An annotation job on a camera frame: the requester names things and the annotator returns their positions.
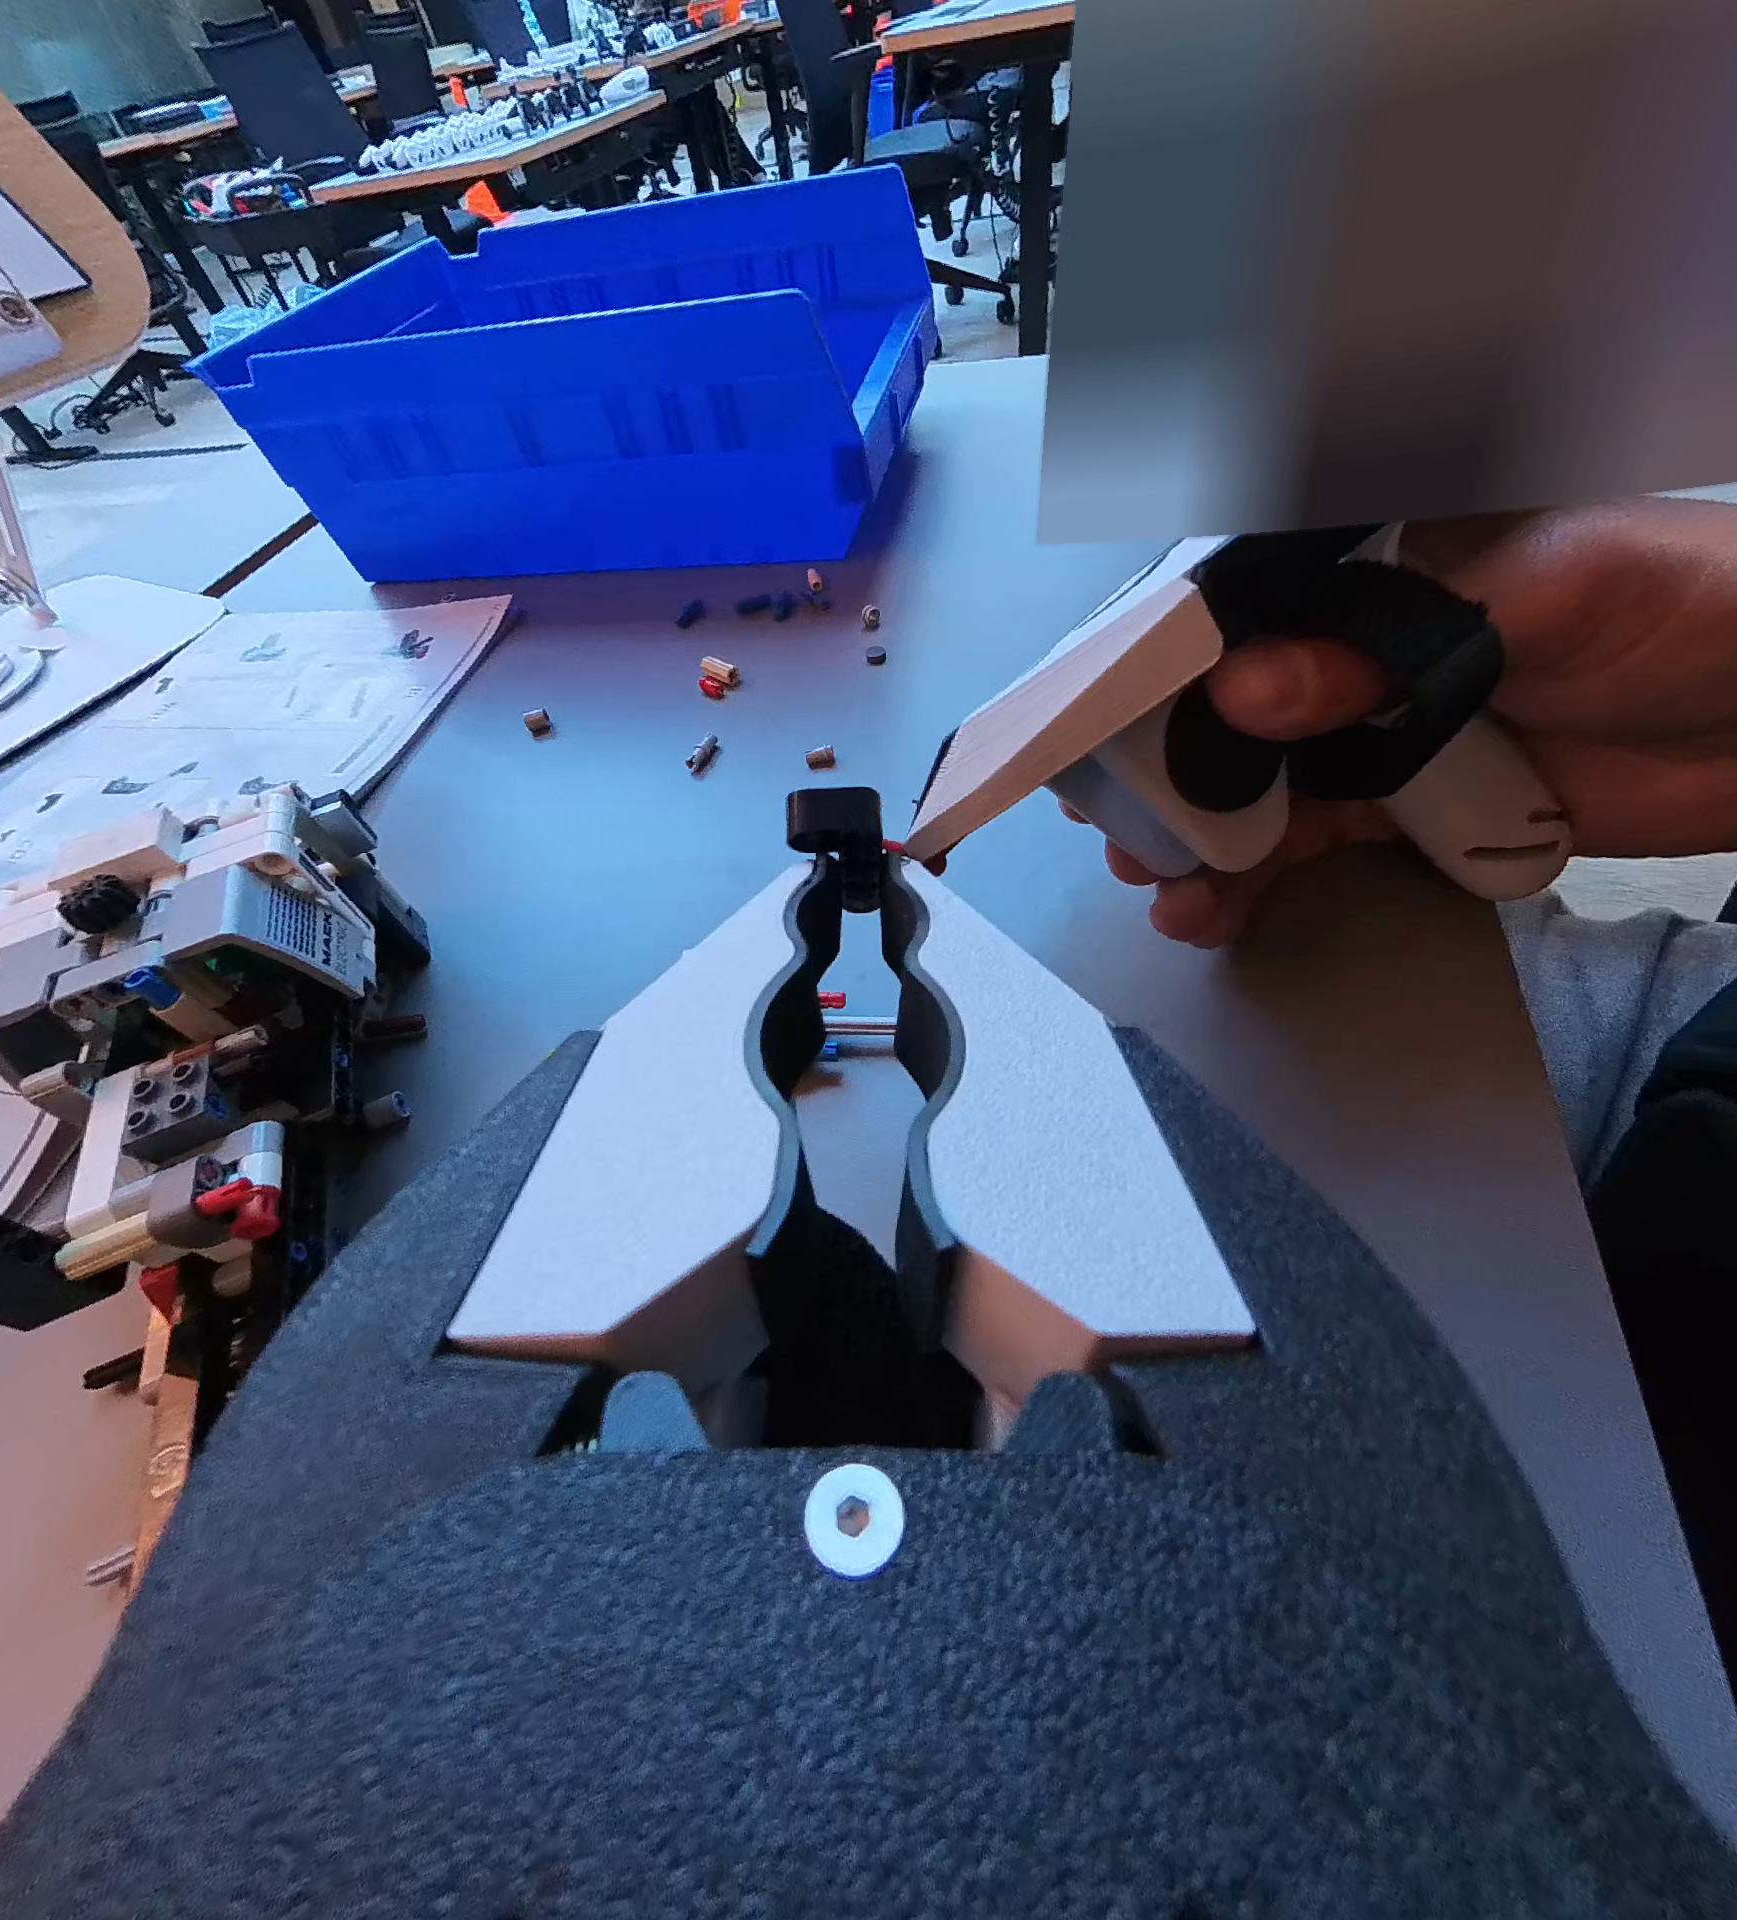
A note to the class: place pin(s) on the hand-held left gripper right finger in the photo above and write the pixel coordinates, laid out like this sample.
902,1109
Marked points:
1079,1185

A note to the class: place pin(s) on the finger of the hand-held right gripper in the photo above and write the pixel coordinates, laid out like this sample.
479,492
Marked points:
1184,563
1093,705

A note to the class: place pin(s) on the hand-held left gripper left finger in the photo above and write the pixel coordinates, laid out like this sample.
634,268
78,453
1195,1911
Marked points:
629,1185

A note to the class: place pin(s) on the red lego pin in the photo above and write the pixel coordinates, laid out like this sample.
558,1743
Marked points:
893,848

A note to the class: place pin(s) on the black angled lego beam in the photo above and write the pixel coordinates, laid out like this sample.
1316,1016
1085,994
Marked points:
831,814

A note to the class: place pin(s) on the small lego pins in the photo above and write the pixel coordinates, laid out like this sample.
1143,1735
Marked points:
719,673

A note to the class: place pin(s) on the large grey lego model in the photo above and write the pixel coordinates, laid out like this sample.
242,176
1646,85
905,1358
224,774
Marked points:
253,915

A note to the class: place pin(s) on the lego instruction sheet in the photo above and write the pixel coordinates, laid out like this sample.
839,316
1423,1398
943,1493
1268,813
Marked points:
312,690

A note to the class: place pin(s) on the person's right hand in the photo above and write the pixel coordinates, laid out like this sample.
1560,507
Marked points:
1634,675

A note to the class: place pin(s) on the black office chair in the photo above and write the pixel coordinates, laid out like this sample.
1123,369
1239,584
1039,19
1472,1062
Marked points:
943,164
815,75
283,98

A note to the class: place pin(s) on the blue plastic bin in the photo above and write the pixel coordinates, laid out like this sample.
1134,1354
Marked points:
582,450

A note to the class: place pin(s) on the person's clothed body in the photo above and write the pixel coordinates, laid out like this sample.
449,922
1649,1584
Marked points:
1724,1350

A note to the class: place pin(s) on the orange cone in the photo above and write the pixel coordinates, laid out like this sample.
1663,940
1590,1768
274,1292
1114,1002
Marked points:
486,202

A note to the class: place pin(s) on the long wooden office desk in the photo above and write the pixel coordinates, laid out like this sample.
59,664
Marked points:
508,150

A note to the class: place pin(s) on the row of white parts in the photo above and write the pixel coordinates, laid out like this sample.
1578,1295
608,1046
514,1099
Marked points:
433,146

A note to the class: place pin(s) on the pile of colourful gear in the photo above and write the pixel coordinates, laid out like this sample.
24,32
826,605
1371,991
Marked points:
246,202

